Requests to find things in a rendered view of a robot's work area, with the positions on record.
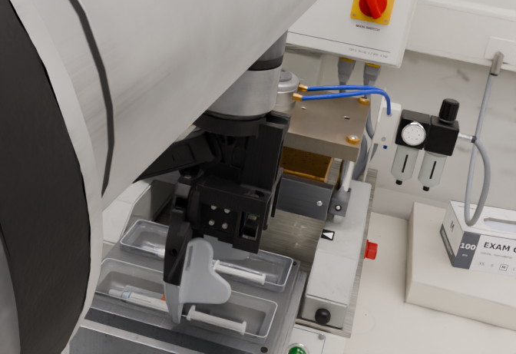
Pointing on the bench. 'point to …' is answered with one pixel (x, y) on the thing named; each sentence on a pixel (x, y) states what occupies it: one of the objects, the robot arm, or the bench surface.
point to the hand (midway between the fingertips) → (181, 290)
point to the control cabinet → (356, 33)
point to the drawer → (81, 343)
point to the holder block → (107, 313)
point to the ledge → (453, 276)
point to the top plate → (325, 116)
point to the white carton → (481, 239)
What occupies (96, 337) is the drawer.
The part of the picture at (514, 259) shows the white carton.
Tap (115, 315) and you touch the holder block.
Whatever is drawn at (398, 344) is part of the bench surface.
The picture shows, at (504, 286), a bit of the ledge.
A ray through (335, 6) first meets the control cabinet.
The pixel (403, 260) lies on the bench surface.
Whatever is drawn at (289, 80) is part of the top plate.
